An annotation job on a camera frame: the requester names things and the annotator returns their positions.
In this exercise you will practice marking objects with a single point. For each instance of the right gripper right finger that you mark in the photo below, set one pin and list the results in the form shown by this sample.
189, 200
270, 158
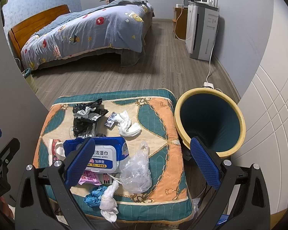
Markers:
251, 209

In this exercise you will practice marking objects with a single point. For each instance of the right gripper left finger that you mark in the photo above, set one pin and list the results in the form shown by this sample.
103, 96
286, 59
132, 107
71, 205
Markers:
33, 209

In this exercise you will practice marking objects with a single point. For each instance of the blue glove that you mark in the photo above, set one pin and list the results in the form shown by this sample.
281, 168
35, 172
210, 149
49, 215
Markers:
93, 199

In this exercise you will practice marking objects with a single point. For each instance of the pink snack wrapper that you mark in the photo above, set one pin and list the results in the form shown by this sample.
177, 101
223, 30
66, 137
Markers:
95, 178

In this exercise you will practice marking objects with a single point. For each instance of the red white paper cup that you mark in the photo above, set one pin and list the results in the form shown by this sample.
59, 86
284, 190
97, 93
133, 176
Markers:
55, 151

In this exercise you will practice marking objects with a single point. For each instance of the white twisted tissue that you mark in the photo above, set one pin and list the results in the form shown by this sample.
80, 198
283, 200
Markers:
108, 205

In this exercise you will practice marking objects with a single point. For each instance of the blue wet wipes pack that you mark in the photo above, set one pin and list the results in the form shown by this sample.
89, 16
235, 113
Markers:
97, 154

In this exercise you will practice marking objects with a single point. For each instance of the black plastic bag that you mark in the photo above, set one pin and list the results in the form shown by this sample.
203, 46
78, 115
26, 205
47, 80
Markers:
86, 116

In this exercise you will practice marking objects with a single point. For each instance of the clear plastic bag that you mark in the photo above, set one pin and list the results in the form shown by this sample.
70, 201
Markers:
135, 177

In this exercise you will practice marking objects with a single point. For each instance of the blue medicine blister sachet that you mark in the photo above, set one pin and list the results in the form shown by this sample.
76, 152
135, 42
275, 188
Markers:
110, 120

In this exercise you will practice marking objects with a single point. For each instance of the yellow rimmed teal trash bin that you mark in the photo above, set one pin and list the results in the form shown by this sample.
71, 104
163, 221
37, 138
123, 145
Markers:
213, 117

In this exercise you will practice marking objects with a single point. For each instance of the small green waste bin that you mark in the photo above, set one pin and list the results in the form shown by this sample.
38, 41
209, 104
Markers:
29, 79

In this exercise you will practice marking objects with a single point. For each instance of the patterned teal orange cushion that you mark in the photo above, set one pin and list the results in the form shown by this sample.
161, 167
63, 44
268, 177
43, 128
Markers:
168, 200

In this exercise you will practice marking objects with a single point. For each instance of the wooden headboard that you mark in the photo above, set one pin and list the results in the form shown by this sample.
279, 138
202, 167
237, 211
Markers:
20, 33

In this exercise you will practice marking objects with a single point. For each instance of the white power strip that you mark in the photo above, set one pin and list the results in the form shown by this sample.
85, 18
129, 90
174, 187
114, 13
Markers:
207, 84

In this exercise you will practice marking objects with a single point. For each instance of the bed with blue duvet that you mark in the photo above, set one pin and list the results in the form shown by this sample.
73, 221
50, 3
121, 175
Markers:
118, 27

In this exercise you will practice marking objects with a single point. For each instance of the white grey air purifier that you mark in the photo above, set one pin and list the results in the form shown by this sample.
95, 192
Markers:
202, 22

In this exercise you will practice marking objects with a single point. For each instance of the wooden side cabinet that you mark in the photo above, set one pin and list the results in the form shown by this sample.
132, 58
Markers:
180, 22

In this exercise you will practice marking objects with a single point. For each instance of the white wifi router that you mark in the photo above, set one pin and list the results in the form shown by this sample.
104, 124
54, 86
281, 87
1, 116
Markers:
207, 0

